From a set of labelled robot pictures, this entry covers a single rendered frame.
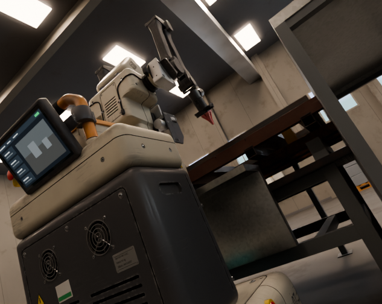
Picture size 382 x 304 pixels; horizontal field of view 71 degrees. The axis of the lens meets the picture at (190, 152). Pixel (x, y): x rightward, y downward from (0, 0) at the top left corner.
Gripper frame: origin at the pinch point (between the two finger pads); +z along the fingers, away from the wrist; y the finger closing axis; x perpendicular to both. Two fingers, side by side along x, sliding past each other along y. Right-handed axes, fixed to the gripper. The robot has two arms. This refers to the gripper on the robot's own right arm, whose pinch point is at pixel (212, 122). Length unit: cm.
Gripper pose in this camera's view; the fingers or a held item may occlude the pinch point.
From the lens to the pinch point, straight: 143.8
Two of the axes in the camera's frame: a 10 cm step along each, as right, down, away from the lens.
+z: 5.6, 8.2, 1.1
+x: -2.8, 3.1, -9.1
